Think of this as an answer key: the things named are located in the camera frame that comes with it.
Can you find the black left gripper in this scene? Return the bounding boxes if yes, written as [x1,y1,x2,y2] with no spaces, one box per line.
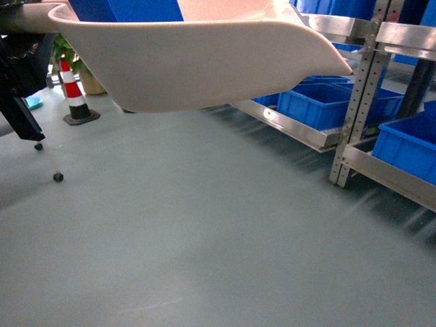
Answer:
[1,33,55,142]

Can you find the blue plastic canister part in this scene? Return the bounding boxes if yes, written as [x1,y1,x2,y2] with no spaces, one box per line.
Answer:
[69,0,183,22]

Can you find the beige plastic dustpan tray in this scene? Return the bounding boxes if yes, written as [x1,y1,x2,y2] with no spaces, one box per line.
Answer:
[0,0,354,114]

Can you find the blue bin lower shelf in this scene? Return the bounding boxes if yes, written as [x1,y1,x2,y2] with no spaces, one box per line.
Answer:
[253,76,403,131]

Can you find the steel shelf rack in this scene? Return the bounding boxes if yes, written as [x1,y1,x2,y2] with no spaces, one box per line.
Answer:
[234,1,435,211]

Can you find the grey office chair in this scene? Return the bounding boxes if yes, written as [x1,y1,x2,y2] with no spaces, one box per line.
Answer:
[1,114,64,183]

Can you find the red white traffic cone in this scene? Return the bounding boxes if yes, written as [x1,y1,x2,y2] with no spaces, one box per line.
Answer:
[60,59,100,126]

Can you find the green potted plant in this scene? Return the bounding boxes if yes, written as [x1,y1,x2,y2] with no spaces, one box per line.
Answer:
[52,33,106,95]

